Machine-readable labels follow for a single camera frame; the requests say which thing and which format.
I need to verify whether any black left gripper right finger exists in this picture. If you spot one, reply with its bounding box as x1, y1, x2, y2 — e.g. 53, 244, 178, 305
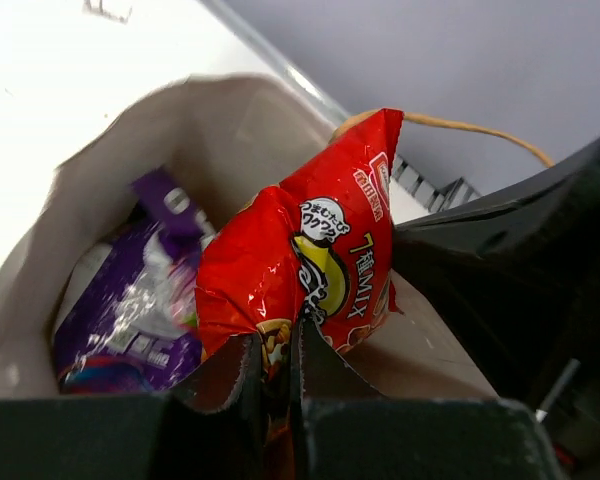
292, 319, 563, 479

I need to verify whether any brown paper bag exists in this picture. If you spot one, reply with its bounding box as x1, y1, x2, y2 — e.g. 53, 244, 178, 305
0, 78, 495, 399

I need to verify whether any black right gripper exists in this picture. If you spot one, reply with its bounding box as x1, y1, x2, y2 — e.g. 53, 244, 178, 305
393, 137, 600, 450

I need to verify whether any red mixed snack bag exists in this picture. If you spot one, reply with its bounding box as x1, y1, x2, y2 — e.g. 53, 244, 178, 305
195, 108, 404, 439

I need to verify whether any purple snack bag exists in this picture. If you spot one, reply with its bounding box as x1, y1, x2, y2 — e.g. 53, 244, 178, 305
52, 168, 216, 394

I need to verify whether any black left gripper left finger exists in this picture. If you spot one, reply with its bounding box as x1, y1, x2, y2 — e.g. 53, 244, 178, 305
0, 335, 264, 479

